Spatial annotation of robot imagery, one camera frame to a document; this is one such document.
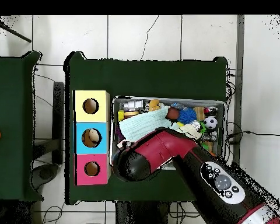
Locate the black tripod leg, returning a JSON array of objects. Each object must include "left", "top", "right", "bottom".
[{"left": 0, "top": 20, "right": 32, "bottom": 43}]

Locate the dark green side table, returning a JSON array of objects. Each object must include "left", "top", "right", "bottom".
[{"left": 0, "top": 51, "right": 44, "bottom": 202}]

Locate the shallow clear mesh bin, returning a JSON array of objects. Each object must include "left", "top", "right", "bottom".
[{"left": 109, "top": 95, "right": 226, "bottom": 171}]

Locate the black floor cable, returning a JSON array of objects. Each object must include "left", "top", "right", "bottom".
[{"left": 226, "top": 121, "right": 280, "bottom": 144}]

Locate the cream knitted cloth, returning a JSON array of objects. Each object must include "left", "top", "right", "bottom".
[{"left": 177, "top": 123, "right": 202, "bottom": 141}]

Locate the tan plush animal toy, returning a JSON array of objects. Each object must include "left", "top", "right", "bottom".
[{"left": 148, "top": 99, "right": 161, "bottom": 112}]

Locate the small black-white soccer ball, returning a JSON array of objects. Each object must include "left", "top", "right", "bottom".
[{"left": 203, "top": 115, "right": 218, "bottom": 130}]

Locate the blue spiky rubber ball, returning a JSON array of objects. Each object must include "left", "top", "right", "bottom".
[{"left": 177, "top": 107, "right": 198, "bottom": 125}]

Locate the dark green table cloth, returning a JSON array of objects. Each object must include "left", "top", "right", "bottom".
[{"left": 64, "top": 51, "right": 228, "bottom": 206}]

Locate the grey floor foot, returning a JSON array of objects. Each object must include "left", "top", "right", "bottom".
[{"left": 32, "top": 163, "right": 60, "bottom": 188}]

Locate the small brown toy football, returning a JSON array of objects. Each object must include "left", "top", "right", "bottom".
[{"left": 165, "top": 107, "right": 180, "bottom": 121}]

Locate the wooden box with three holes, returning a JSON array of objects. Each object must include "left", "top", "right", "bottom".
[{"left": 73, "top": 90, "right": 112, "bottom": 186}]

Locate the light blue waffle cloth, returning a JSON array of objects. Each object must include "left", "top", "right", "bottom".
[{"left": 118, "top": 106, "right": 178, "bottom": 142}]

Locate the black floor beam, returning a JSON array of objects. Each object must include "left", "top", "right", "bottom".
[{"left": 52, "top": 81, "right": 65, "bottom": 165}]

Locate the light wooden block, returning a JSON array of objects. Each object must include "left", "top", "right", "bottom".
[{"left": 192, "top": 106, "right": 206, "bottom": 121}]

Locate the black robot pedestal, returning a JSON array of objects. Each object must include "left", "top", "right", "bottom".
[{"left": 115, "top": 201, "right": 171, "bottom": 224}]

